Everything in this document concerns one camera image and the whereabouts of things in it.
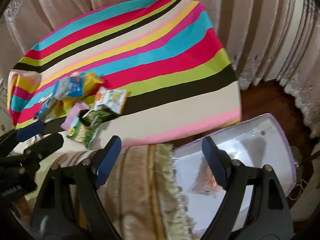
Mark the orange white snack packet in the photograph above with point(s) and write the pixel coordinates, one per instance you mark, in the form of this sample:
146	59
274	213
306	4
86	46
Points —
113	99

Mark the blue clear seed bag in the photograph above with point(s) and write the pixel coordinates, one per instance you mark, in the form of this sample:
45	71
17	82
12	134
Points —
69	87

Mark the yellow snack packet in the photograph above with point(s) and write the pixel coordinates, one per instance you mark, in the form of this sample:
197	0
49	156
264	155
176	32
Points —
90	83

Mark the beige pleated curtain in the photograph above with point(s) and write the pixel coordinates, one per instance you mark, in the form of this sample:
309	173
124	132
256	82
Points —
266	40

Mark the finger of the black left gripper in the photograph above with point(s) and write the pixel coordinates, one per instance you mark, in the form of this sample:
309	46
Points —
45	147
16	136

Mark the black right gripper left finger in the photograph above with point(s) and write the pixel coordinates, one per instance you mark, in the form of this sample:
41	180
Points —
53	214

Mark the green grass pattern packet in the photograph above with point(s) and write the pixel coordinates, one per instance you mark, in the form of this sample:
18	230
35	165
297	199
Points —
85	126

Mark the pink black snack packet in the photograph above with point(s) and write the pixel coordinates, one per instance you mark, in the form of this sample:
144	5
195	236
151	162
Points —
74	112

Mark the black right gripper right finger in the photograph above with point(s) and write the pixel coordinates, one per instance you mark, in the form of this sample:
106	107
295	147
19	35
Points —
268	216

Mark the rainbow striped table cloth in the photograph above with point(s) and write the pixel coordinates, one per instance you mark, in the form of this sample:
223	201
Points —
165	53

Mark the tiger stripe bread packet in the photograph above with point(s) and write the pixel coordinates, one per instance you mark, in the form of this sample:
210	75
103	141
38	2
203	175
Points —
205	182

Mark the blue cartoon seed bag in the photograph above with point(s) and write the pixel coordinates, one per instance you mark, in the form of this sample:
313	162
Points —
45	108

